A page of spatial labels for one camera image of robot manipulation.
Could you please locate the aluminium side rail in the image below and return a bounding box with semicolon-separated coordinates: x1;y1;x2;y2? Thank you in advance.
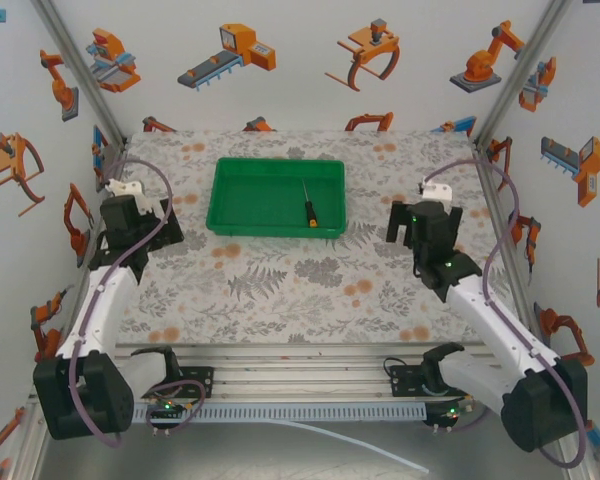
472;140;549;351

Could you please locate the thin white tube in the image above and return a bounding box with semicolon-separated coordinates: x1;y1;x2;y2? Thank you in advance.
257;418;430;474

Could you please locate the floral patterned table mat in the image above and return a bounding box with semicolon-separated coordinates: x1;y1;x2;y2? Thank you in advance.
116;130;530;346

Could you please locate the aluminium frame post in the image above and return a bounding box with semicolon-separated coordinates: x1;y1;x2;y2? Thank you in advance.
470;0;575;145
28;0;129;147
23;393;50;480

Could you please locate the green plastic bin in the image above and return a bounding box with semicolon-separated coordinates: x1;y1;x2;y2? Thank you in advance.
205;157;349;240

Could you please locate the white slotted cable duct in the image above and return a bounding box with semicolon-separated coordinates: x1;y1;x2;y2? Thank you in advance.
131;403;427;422

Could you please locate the small green-lit circuit board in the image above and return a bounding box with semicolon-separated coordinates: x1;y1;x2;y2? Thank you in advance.
147;398;188;422
426;405;464;429

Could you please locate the black and yellow screwdriver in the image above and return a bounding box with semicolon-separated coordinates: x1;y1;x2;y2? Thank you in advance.
301;179;319;229

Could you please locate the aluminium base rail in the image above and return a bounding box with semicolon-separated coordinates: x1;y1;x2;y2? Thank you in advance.
113;343;499;404

